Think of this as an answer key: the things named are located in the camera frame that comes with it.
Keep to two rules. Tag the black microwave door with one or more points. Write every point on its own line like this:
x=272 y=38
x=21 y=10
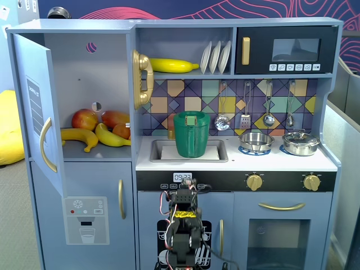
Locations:
x=258 y=36

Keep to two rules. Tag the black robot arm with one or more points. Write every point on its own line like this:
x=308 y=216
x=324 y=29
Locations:
x=182 y=242

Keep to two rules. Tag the gold stove knob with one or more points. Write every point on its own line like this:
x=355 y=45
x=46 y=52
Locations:
x=311 y=182
x=254 y=182

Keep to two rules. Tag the blue oven door with window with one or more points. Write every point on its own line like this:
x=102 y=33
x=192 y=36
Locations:
x=317 y=225

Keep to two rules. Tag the gold toy telephone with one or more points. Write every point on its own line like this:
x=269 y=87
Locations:
x=142 y=60

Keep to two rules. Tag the steel toy pot with lid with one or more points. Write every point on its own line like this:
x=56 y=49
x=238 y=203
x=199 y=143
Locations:
x=301 y=143

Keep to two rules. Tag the green plastic pitcher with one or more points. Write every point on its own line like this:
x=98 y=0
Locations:
x=185 y=140

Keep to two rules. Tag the blue freezer door with dispenser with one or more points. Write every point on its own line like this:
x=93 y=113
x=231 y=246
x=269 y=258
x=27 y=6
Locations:
x=92 y=180

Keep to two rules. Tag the gold toy faucet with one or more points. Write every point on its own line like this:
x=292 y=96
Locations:
x=171 y=133

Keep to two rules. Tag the red toy mango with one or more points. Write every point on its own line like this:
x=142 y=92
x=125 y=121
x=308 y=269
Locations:
x=115 y=118

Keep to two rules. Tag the grey toy sink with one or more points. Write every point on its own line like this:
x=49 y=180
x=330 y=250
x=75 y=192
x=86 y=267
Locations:
x=222 y=156

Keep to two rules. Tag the red toy apple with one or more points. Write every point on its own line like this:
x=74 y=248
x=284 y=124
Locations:
x=83 y=119

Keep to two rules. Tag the steel toy pan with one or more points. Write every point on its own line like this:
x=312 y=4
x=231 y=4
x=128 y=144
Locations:
x=256 y=142

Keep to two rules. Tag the steel toy ladle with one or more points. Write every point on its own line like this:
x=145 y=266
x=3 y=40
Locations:
x=268 y=120

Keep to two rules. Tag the curved yellow toy banana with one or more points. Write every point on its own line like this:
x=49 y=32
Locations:
x=111 y=139
x=78 y=135

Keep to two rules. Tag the straight yellow toy banana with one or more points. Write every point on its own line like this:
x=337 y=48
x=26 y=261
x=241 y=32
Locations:
x=171 y=65

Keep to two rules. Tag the steel toy spatula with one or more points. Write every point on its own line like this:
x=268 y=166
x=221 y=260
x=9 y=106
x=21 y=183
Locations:
x=245 y=122

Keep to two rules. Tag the hanging spoon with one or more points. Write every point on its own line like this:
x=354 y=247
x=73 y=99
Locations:
x=290 y=119

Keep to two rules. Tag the yellow bean bag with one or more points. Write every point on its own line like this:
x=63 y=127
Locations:
x=9 y=132

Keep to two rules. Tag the white wall paper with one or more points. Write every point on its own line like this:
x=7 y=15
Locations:
x=4 y=12

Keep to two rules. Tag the steel slotted spoon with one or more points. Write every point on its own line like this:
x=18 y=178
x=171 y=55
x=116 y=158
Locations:
x=222 y=123

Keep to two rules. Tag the blue fridge door with list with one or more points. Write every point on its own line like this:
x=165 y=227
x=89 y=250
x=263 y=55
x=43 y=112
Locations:
x=31 y=70

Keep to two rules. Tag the blue toy kitchen body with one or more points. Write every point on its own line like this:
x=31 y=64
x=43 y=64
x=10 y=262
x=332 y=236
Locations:
x=281 y=166

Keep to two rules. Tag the blue dishwasher cabinet door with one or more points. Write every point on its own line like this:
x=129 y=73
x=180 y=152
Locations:
x=219 y=205

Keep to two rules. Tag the orange toy fruit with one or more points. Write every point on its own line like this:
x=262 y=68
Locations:
x=121 y=131

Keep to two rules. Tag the black round dome object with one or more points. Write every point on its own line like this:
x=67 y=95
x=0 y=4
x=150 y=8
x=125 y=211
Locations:
x=57 y=13

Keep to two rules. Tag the white toy plate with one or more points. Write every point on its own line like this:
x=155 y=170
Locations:
x=215 y=57
x=225 y=56
x=204 y=57

